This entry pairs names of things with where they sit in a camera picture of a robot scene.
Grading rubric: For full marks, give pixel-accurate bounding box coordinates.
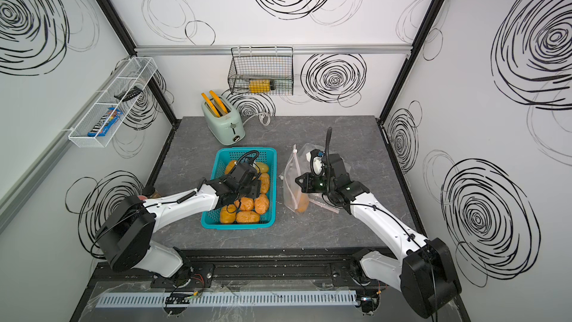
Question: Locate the large potato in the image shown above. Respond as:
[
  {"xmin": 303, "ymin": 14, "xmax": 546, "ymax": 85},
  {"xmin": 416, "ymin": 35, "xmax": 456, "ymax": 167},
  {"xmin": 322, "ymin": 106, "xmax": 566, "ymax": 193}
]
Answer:
[{"xmin": 295, "ymin": 193, "xmax": 309, "ymax": 213}]

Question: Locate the clear zipper bag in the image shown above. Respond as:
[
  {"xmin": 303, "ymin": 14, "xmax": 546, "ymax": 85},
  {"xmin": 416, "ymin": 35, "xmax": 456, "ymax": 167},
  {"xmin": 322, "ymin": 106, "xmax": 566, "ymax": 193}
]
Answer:
[{"xmin": 281, "ymin": 145, "xmax": 310, "ymax": 214}]

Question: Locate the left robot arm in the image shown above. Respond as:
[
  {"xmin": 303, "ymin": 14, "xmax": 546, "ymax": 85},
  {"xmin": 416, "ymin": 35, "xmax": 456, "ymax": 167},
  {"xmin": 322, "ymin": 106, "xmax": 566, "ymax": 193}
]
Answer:
[{"xmin": 95, "ymin": 157, "xmax": 260, "ymax": 278}]

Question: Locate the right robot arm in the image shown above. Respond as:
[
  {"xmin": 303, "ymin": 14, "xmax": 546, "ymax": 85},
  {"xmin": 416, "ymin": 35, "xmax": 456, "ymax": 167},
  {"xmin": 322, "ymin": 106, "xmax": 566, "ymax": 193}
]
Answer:
[{"xmin": 295, "ymin": 149, "xmax": 462, "ymax": 318}]

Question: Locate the potato right edge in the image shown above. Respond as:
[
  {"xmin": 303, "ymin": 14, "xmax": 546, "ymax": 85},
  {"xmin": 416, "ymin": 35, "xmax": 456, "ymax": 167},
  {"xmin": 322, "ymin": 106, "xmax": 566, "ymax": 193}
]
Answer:
[{"xmin": 259, "ymin": 173, "xmax": 271, "ymax": 195}]

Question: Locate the greenish potato top right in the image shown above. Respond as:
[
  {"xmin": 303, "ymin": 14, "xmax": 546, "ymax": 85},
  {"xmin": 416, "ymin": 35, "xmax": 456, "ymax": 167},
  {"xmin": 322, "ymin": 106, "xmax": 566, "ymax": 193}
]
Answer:
[{"xmin": 255, "ymin": 162, "xmax": 270, "ymax": 174}]

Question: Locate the potato top left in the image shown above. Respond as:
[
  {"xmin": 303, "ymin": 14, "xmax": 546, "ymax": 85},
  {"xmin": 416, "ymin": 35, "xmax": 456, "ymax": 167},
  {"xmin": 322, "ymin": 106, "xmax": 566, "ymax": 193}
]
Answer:
[{"xmin": 224, "ymin": 160, "xmax": 237, "ymax": 174}]

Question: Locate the reddish potato lower right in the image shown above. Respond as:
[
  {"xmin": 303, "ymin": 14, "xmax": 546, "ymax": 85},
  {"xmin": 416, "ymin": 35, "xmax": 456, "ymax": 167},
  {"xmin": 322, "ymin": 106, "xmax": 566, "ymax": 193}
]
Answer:
[{"xmin": 254, "ymin": 194, "xmax": 270, "ymax": 216}]

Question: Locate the reddish potato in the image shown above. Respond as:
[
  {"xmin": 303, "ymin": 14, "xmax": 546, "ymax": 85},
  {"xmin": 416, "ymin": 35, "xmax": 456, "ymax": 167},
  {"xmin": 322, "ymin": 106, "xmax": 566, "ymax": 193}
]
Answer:
[
  {"xmin": 234, "ymin": 197, "xmax": 255, "ymax": 211},
  {"xmin": 254, "ymin": 194, "xmax": 270, "ymax": 216}
]

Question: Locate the reddish potato lower middle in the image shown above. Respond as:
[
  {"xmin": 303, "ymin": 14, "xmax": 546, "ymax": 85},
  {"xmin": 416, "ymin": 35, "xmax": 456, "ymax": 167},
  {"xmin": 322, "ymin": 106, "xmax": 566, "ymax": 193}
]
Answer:
[{"xmin": 234, "ymin": 197, "xmax": 255, "ymax": 211}]

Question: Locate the potato bottom left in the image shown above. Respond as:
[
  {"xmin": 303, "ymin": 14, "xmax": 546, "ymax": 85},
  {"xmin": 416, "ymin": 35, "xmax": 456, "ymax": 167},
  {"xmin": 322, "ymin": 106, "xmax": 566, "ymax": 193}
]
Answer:
[{"xmin": 219, "ymin": 204, "xmax": 237, "ymax": 225}]

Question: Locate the potato bottom middle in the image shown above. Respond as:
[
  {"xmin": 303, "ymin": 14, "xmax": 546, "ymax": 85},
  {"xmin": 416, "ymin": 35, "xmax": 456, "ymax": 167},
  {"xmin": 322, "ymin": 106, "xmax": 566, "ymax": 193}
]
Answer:
[{"xmin": 235, "ymin": 211, "xmax": 261, "ymax": 224}]

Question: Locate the teal plastic basket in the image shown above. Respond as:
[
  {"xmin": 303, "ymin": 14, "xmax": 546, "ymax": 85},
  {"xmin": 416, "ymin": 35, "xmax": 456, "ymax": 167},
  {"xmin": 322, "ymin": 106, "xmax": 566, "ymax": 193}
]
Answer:
[{"xmin": 201, "ymin": 147, "xmax": 278, "ymax": 231}]

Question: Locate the mint green toaster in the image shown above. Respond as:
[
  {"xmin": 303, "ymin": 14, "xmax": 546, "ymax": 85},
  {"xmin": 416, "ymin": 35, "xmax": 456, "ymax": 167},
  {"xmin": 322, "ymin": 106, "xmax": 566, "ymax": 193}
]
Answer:
[{"xmin": 201, "ymin": 97, "xmax": 246, "ymax": 146}]

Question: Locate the left toast slice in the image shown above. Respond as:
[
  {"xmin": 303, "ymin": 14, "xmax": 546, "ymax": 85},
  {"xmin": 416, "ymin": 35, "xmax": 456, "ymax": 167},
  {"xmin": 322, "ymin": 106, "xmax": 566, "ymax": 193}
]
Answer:
[{"xmin": 201, "ymin": 92, "xmax": 220, "ymax": 118}]

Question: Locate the toast slice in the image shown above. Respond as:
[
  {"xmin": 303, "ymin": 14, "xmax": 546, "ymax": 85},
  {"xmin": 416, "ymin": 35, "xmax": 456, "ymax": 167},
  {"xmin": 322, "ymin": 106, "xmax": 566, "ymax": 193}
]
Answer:
[
  {"xmin": 201, "ymin": 92, "xmax": 220, "ymax": 118},
  {"xmin": 209, "ymin": 90, "xmax": 229, "ymax": 116}
]

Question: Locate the right toast slice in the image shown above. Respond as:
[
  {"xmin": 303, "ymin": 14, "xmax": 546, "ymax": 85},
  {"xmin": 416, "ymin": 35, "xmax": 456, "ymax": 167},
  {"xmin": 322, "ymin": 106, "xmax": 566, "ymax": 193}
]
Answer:
[{"xmin": 209, "ymin": 90, "xmax": 229, "ymax": 116}]

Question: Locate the yellow bottle in basket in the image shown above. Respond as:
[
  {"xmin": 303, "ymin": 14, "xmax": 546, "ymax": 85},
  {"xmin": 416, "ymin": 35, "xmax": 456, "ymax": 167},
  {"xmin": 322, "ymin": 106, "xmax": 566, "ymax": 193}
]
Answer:
[{"xmin": 248, "ymin": 79, "xmax": 275, "ymax": 94}]

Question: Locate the black remote control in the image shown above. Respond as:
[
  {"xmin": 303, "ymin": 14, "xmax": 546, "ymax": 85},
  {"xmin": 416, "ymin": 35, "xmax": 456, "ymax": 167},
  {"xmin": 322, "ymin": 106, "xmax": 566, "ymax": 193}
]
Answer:
[{"xmin": 114, "ymin": 86, "xmax": 142, "ymax": 102}]

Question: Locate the blue candy packet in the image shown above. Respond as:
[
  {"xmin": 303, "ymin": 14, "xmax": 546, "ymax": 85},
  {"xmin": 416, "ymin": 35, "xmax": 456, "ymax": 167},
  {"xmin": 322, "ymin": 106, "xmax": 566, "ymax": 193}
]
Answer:
[{"xmin": 87, "ymin": 107, "xmax": 123, "ymax": 137}]

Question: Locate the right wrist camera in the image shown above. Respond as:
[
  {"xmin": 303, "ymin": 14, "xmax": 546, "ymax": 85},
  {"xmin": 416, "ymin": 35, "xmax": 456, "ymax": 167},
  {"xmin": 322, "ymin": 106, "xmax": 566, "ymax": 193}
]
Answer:
[{"xmin": 306, "ymin": 149, "xmax": 325, "ymax": 177}]

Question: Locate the white toaster cable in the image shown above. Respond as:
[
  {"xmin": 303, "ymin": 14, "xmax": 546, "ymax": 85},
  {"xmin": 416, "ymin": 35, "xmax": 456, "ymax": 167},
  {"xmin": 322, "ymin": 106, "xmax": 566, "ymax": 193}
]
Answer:
[{"xmin": 242, "ymin": 112, "xmax": 272, "ymax": 127}]

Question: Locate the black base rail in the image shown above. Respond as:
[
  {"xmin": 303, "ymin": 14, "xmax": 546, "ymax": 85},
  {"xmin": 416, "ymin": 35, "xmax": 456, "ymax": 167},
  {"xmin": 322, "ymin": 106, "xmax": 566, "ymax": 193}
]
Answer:
[{"xmin": 149, "ymin": 248, "xmax": 403, "ymax": 288}]

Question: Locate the white slotted cable duct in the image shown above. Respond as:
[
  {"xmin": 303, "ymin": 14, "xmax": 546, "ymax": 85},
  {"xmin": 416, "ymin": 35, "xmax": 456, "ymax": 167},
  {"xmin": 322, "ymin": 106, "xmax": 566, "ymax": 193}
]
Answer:
[{"xmin": 95, "ymin": 291, "xmax": 358, "ymax": 308}]

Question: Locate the black wire wall basket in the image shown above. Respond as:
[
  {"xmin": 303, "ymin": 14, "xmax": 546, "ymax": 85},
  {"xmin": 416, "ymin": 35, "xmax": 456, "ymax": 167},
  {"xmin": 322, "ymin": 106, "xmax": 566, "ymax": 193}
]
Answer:
[{"xmin": 227, "ymin": 52, "xmax": 294, "ymax": 95}]

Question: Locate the aluminium wall rail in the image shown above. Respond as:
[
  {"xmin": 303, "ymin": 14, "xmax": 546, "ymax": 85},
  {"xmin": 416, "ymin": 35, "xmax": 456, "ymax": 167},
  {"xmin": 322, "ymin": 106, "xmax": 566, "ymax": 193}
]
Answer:
[{"xmin": 135, "ymin": 43, "xmax": 413, "ymax": 56}]

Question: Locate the white wire wall shelf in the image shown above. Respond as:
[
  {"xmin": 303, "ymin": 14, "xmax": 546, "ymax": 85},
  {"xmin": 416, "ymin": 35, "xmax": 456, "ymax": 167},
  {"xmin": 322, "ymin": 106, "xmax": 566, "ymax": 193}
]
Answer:
[{"xmin": 68, "ymin": 57, "xmax": 157, "ymax": 148}]

